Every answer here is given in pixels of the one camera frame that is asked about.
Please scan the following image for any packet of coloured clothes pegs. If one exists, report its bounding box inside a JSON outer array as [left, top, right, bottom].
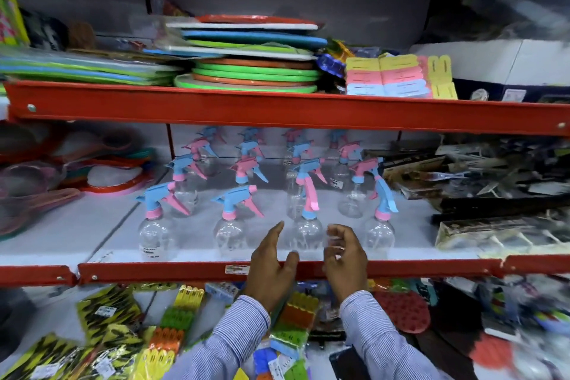
[[253, 291, 321, 380], [133, 285, 206, 380]]

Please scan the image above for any group of clear spray bottles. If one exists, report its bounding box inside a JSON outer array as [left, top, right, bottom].
[[136, 126, 400, 261]]

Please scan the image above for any dark packaged item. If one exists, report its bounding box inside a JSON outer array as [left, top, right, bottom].
[[20, 7, 70, 51]]

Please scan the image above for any white cardboard box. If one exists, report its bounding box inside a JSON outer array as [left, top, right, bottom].
[[410, 39, 570, 87]]

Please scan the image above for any orange dotted rubber mat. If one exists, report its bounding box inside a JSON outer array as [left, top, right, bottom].
[[469, 332, 516, 372]]

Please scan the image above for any clear plastic bag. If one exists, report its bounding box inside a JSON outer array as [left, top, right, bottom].
[[461, 0, 570, 42]]

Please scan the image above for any red dotted rubber mat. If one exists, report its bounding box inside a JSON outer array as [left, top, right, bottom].
[[384, 290, 432, 336]]

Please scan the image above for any person's left forearm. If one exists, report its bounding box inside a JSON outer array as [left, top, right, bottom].
[[162, 295, 271, 380]]

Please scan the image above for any person's right hand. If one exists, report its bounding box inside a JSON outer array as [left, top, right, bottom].
[[322, 224, 368, 305]]

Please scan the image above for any yellow pink packet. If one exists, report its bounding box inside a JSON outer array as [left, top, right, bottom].
[[0, 0, 30, 47]]

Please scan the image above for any long red metal shelf beam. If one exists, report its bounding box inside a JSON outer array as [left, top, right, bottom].
[[4, 80, 570, 137], [78, 255, 570, 285]]

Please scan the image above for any person's right forearm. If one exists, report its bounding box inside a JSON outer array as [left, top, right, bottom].
[[339, 291, 442, 380]]

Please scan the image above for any person's left hand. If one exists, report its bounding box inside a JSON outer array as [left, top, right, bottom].
[[244, 220, 300, 313]]

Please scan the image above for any pile of mixed colourful packets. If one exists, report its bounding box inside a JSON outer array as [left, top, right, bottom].
[[479, 275, 570, 380]]

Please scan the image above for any yellow black patterned packet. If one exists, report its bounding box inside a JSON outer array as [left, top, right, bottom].
[[67, 325, 145, 380], [0, 333, 82, 380], [76, 285, 144, 346]]

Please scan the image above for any stack of flat green sheets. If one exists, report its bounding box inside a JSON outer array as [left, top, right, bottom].
[[0, 45, 184, 87]]

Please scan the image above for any blue plastic item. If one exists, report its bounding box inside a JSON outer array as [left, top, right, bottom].
[[316, 53, 346, 80]]

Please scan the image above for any stack of colourful round mats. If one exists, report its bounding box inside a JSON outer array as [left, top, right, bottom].
[[166, 14, 329, 94]]

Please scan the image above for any pile of black packaged tools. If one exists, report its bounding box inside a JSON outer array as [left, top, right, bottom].
[[363, 134, 570, 260]]

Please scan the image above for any pile of colourful plastic strainers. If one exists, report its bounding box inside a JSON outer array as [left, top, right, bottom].
[[0, 122, 157, 241]]

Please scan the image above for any short red metal shelf beam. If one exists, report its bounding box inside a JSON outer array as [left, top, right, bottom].
[[0, 265, 77, 288]]

